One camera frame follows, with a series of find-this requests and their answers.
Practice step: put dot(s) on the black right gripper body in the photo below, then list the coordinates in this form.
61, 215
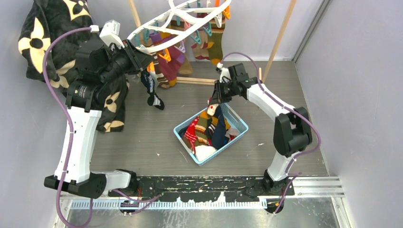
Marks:
224, 91

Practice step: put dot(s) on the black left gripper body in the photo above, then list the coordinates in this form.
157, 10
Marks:
133, 66

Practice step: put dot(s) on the navy black white sock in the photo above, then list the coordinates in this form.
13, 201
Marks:
149, 83

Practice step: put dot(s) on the orange clothespin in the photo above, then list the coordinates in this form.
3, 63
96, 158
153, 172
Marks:
165, 54

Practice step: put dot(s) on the navy sock with white script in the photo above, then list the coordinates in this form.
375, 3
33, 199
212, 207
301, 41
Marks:
217, 129

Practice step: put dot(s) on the brown white orange sock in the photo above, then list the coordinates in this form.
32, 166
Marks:
200, 129

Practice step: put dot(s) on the white clip hanger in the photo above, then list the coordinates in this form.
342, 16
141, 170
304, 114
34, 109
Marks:
181, 21

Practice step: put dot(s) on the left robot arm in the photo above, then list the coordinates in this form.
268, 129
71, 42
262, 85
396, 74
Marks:
97, 64

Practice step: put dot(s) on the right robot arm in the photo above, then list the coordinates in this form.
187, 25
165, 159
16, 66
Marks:
292, 132

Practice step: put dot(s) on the light blue plastic basket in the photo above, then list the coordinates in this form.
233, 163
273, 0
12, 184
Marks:
236, 129

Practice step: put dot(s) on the maroon purple striped sock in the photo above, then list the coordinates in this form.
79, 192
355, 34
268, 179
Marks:
168, 70

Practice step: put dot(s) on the green orange striped sock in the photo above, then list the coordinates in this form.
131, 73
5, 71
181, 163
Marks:
214, 47

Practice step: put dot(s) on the red white patterned sock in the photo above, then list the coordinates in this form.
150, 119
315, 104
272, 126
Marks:
190, 139

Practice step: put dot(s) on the white sock in basket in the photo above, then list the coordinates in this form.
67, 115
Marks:
202, 152

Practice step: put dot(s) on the black floral blanket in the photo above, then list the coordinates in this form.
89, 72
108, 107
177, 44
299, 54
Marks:
46, 21

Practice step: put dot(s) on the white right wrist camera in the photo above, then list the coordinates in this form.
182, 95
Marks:
223, 72

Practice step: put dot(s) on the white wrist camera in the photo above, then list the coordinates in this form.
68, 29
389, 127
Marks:
109, 33
223, 72

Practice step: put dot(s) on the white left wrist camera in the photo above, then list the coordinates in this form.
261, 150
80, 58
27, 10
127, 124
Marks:
109, 33

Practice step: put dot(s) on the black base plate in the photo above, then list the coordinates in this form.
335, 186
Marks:
205, 188

